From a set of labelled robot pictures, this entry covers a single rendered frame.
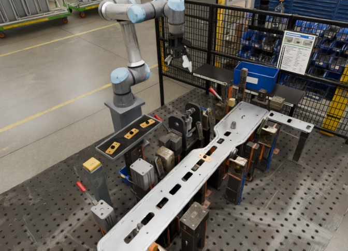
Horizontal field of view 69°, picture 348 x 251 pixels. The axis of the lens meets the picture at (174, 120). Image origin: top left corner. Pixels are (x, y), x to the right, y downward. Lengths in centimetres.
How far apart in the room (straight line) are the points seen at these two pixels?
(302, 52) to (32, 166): 284
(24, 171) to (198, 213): 237
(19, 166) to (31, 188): 135
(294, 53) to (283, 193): 99
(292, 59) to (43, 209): 196
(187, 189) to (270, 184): 68
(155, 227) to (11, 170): 236
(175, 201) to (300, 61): 137
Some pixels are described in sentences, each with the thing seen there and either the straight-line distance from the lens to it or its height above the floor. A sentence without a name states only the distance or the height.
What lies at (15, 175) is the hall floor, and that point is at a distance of 325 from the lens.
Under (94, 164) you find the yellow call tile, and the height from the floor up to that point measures 116.
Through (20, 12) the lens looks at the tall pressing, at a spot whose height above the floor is 41.
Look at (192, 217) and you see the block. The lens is 120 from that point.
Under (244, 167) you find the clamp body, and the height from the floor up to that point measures 102.
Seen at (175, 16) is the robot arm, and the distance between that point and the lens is 126.
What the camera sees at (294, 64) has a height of 121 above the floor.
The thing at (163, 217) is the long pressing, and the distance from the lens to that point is 124.
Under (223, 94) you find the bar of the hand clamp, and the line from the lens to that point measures 176.
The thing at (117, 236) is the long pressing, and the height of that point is 100.
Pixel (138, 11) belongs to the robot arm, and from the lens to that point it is 125.
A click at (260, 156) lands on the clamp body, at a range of 181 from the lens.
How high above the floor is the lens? 205
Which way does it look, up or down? 37 degrees down
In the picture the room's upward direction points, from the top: 2 degrees counter-clockwise
